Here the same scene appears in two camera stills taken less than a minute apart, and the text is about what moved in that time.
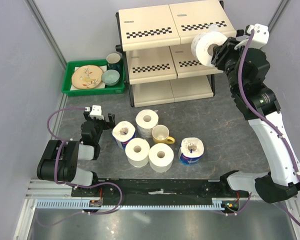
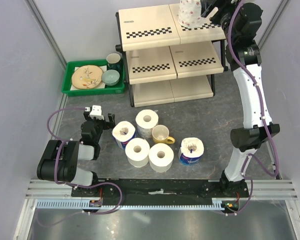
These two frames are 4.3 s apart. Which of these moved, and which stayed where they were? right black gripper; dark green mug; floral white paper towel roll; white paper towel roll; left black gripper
Moved: floral white paper towel roll; right black gripper
Stayed: white paper towel roll; dark green mug; left black gripper
